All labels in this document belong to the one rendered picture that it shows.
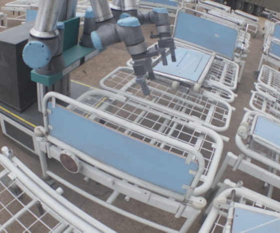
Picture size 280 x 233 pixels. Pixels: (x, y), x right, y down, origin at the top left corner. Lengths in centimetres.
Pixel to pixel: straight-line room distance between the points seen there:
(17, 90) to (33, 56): 59
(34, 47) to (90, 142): 49
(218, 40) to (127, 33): 180
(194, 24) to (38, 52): 199
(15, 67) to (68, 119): 68
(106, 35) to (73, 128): 41
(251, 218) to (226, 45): 208
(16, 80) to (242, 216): 151
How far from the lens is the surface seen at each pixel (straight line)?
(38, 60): 116
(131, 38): 110
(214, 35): 278
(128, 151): 102
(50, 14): 111
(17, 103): 178
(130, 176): 109
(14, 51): 160
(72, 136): 115
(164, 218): 162
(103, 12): 121
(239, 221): 105
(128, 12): 149
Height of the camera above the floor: 134
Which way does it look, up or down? 34 degrees down
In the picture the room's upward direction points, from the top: 10 degrees clockwise
